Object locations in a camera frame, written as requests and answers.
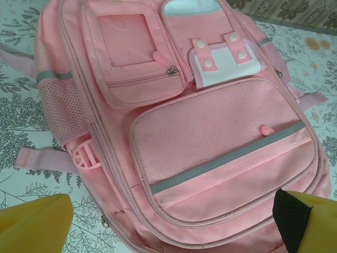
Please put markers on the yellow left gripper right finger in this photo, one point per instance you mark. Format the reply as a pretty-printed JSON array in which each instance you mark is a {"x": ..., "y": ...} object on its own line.
[{"x": 313, "y": 224}]

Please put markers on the pink backpack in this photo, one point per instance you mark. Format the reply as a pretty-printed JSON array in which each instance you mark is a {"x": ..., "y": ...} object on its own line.
[{"x": 184, "y": 131}]

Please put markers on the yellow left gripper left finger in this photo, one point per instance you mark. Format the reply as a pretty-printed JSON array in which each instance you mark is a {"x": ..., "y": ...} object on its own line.
[{"x": 34, "y": 226}]

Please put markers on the floral tablecloth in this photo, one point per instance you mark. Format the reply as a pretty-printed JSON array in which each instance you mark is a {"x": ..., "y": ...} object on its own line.
[{"x": 21, "y": 110}]

